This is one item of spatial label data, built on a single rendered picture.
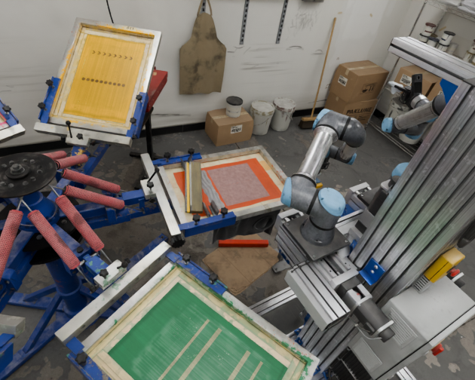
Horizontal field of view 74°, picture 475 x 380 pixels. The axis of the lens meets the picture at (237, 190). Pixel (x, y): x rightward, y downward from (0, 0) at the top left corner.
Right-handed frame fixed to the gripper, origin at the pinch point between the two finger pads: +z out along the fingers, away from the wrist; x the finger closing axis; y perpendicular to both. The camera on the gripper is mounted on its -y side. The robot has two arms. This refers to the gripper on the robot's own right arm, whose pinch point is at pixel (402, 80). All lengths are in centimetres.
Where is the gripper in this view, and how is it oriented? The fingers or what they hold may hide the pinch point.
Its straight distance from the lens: 210.7
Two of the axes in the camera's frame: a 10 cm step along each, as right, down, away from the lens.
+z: -0.7, -6.9, 7.2
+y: 0.0, 7.2, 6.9
